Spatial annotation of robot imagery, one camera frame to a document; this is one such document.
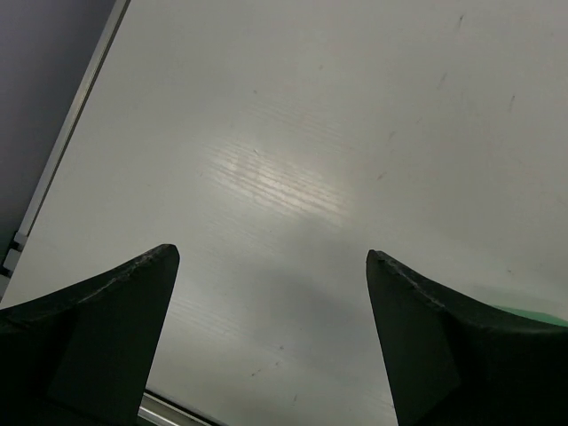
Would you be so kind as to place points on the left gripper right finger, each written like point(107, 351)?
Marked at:
point(452, 360)

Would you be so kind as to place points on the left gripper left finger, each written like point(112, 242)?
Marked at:
point(82, 355)

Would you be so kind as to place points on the small green cube block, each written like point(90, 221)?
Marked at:
point(538, 316)

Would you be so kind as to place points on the aluminium rail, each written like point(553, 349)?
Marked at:
point(155, 409)

